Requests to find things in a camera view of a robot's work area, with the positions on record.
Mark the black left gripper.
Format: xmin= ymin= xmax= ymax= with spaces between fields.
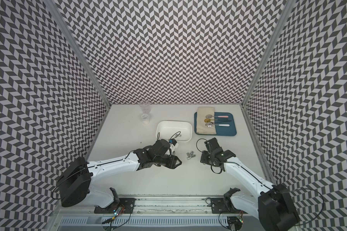
xmin=154 ymin=154 xmax=183 ymax=169

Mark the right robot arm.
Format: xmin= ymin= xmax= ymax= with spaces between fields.
xmin=200 ymin=138 xmax=300 ymax=231

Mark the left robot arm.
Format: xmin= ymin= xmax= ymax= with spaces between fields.
xmin=56 ymin=138 xmax=182 ymax=209

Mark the white plastic storage box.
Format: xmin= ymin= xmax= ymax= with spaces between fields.
xmin=156 ymin=120 xmax=193 ymax=142

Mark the teal tray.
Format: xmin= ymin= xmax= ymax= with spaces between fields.
xmin=194 ymin=112 xmax=237 ymax=137

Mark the beige folded cloth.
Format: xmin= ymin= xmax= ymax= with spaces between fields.
xmin=196 ymin=106 xmax=217 ymax=135

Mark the clear drinking glass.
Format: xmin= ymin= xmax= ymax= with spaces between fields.
xmin=139 ymin=100 xmax=151 ymax=114

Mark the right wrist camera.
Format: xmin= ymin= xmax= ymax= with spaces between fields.
xmin=204 ymin=138 xmax=220 ymax=154

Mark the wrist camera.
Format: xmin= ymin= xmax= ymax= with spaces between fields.
xmin=168 ymin=139 xmax=179 ymax=155
xmin=204 ymin=138 xmax=220 ymax=154

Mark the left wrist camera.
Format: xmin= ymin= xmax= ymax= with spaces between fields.
xmin=168 ymin=139 xmax=179 ymax=155

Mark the white handled spoon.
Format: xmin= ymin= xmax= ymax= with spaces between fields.
xmin=205 ymin=122 xmax=230 ymax=128

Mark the gold black handled spoon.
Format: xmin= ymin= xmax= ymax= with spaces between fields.
xmin=204 ymin=118 xmax=231 ymax=124

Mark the pink handled spoon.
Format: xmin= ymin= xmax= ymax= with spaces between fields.
xmin=206 ymin=115 xmax=229 ymax=119

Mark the metal base rail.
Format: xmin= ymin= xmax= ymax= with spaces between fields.
xmin=94 ymin=194 xmax=258 ymax=218

